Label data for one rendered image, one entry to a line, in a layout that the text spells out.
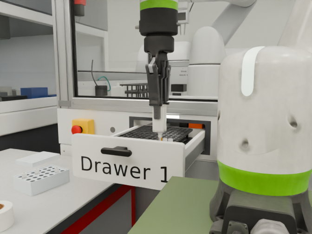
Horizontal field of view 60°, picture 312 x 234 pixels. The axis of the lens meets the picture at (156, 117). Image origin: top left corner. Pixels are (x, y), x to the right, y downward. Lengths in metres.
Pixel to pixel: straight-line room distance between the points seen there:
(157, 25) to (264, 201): 0.44
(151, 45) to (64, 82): 0.54
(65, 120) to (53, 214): 0.52
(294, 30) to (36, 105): 1.29
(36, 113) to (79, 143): 0.87
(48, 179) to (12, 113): 0.68
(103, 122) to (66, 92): 0.20
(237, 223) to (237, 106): 0.14
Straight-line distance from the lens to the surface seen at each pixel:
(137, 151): 0.62
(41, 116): 1.57
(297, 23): 0.53
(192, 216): 0.44
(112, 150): 0.61
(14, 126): 1.46
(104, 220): 0.85
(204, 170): 0.93
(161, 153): 0.60
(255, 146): 0.36
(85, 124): 1.02
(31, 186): 0.80
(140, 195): 1.04
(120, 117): 0.99
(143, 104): 0.94
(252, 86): 0.35
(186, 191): 0.53
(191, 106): 0.89
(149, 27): 0.66
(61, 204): 0.73
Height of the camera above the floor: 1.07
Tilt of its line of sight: 8 degrees down
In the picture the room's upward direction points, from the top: straight up
